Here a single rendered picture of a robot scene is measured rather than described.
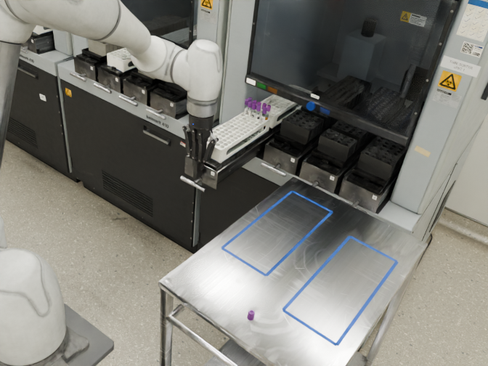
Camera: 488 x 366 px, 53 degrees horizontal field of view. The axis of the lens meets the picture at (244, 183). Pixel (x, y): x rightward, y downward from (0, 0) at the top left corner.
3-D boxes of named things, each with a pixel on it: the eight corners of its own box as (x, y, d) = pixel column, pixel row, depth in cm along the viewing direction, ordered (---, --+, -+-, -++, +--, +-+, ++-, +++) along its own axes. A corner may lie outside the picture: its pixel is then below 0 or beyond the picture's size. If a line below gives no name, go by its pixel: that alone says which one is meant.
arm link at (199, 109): (200, 85, 146) (199, 102, 150) (180, 94, 140) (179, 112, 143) (224, 94, 143) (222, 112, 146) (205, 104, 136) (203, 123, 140)
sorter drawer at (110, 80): (198, 45, 258) (199, 28, 253) (218, 53, 253) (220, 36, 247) (90, 86, 208) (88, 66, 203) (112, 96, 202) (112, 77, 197)
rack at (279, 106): (289, 96, 204) (291, 83, 201) (309, 105, 200) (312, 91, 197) (249, 121, 184) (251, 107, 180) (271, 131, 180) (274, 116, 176)
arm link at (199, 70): (227, 93, 143) (191, 80, 148) (232, 42, 134) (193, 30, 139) (208, 106, 135) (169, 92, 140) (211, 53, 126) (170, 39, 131)
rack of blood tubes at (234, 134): (247, 123, 183) (248, 108, 179) (269, 133, 178) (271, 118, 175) (196, 154, 162) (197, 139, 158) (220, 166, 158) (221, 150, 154)
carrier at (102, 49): (110, 57, 214) (109, 43, 210) (106, 58, 212) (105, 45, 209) (91, 49, 218) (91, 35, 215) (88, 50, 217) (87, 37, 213)
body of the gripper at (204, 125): (220, 112, 145) (218, 139, 151) (198, 102, 149) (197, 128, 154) (205, 121, 140) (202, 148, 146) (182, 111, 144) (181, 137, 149)
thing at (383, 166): (390, 179, 159) (396, 163, 156) (388, 181, 158) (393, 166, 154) (358, 164, 164) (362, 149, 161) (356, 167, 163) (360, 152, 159)
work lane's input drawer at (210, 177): (287, 107, 212) (290, 88, 206) (314, 118, 206) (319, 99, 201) (175, 179, 161) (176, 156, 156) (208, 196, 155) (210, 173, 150)
